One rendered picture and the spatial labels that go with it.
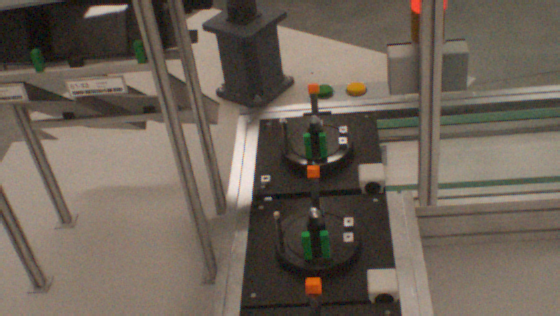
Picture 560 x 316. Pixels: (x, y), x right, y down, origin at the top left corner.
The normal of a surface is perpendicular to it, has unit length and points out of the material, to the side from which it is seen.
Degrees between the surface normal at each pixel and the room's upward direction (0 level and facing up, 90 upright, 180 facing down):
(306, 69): 0
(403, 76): 90
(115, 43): 65
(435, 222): 90
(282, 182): 0
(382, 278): 0
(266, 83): 90
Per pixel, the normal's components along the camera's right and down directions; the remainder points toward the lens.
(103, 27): -0.24, 0.23
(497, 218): -0.04, 0.62
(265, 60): 0.78, 0.31
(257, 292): -0.11, -0.78
